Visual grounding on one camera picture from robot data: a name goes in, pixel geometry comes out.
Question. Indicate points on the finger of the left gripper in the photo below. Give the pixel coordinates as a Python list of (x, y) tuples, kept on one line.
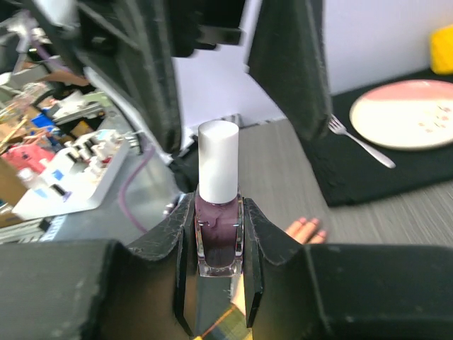
[(127, 44), (286, 60)]

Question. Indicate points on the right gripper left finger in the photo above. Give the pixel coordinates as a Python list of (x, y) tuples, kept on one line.
[(102, 289)]

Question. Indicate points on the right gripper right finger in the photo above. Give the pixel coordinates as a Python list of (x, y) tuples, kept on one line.
[(343, 291)]

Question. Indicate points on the purple nail polish bottle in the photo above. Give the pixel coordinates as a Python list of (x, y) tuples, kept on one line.
[(219, 236)]

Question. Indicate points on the white nail polish cap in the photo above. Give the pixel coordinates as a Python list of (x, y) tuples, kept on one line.
[(218, 149)]

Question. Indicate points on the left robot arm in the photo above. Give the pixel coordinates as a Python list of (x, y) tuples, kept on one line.
[(193, 25)]

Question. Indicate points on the mannequin hand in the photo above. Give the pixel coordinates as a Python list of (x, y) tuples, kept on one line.
[(303, 231)]

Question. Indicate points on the silver fork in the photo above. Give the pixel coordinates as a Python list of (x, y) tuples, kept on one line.
[(336, 127)]

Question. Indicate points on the white tray of bottles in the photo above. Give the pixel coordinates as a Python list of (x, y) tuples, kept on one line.
[(76, 179)]

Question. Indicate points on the black cloth mat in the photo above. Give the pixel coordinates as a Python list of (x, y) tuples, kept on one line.
[(348, 175)]

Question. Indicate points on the pink cream plate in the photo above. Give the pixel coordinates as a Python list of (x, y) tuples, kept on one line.
[(405, 115)]

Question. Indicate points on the yellow mug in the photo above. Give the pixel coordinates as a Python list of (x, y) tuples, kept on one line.
[(441, 50)]

